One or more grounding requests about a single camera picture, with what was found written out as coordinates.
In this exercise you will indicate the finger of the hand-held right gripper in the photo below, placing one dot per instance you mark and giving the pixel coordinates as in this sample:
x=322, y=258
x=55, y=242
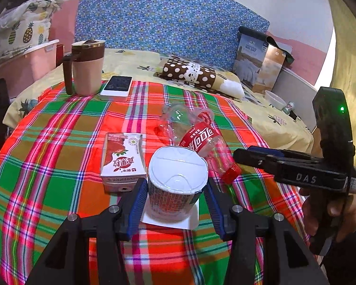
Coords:
x=255, y=161
x=267, y=151

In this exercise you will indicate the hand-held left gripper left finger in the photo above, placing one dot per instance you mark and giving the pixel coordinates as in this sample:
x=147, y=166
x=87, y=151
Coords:
x=138, y=202

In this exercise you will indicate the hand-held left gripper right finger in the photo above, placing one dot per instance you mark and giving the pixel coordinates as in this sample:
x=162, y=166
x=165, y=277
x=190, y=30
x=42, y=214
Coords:
x=213, y=204

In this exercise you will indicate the paper cup with white lid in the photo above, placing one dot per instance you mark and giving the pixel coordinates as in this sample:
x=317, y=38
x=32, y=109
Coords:
x=172, y=204

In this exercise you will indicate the crushed red label plastic bottle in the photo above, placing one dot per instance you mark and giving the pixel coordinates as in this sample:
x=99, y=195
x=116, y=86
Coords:
x=198, y=139

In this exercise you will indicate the person's right forearm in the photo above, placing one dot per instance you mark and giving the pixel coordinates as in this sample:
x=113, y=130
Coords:
x=350, y=249

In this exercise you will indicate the person's right hand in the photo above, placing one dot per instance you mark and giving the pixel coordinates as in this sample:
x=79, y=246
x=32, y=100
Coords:
x=336, y=207

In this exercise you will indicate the yellow pineapple print bedsheet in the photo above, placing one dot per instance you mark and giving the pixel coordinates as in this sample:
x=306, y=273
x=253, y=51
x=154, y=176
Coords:
x=270, y=136

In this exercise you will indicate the white paper card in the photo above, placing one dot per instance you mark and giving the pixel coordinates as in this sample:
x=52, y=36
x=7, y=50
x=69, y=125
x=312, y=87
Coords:
x=192, y=220

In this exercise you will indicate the pink milk carton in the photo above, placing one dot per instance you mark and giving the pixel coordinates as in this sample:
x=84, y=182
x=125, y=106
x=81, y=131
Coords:
x=121, y=160

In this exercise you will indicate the small green white bottle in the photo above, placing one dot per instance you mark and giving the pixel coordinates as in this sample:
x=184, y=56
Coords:
x=288, y=107

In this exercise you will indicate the white bed end board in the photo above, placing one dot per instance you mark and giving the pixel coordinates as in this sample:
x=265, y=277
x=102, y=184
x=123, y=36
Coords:
x=293, y=86

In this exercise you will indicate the white plastic bowl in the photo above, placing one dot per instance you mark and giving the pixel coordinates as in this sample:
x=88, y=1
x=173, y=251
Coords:
x=274, y=99

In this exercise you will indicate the yellow curtain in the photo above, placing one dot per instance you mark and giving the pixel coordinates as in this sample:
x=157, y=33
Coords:
x=350, y=50

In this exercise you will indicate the quilt packaging bag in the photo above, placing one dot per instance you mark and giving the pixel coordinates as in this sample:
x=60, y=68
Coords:
x=255, y=62

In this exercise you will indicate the plaid cloth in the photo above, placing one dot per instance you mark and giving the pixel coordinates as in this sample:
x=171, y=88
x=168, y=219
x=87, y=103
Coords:
x=62, y=142

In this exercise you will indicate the brown polka dot pillow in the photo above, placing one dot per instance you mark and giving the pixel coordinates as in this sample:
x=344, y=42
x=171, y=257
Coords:
x=187, y=71

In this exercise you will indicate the white power bank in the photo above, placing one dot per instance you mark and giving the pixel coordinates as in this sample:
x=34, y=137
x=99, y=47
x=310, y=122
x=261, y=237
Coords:
x=115, y=87

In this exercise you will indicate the blue floral headboard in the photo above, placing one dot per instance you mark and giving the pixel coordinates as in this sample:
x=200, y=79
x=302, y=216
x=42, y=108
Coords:
x=166, y=14

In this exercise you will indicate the pink storage box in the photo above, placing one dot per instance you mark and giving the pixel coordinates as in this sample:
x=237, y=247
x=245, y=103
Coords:
x=20, y=71

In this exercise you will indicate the pineapple print quilt bundle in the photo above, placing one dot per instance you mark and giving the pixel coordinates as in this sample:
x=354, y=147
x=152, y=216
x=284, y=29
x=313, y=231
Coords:
x=26, y=29

